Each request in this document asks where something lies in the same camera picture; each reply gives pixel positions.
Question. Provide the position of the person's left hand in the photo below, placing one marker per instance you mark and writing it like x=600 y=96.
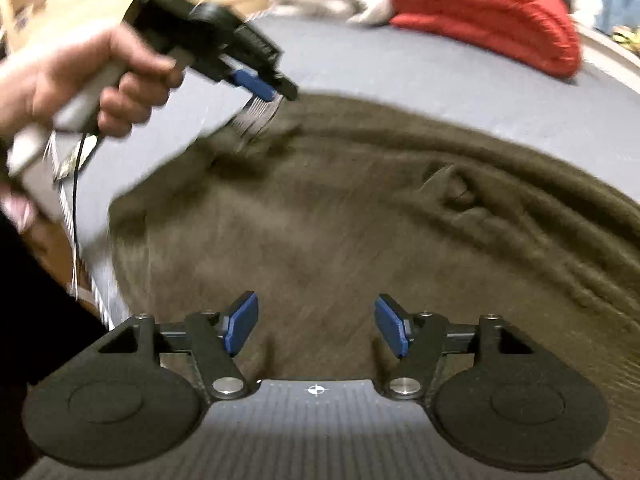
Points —
x=37 y=81

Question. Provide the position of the olive corduroy pants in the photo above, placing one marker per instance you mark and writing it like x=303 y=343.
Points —
x=337 y=200

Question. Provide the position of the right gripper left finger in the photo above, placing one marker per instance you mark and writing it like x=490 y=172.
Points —
x=141 y=389

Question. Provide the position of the red folded quilt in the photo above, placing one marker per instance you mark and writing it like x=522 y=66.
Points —
x=537 y=33

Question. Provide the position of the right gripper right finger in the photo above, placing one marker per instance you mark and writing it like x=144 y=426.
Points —
x=492 y=392

